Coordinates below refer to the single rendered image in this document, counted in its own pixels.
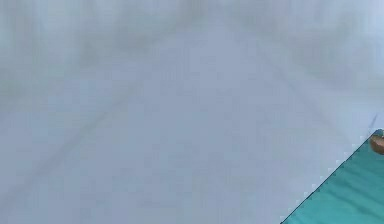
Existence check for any teal table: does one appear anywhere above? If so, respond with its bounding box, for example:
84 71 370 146
279 128 384 224

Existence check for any brown round object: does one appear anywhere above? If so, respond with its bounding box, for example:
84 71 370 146
370 134 384 156

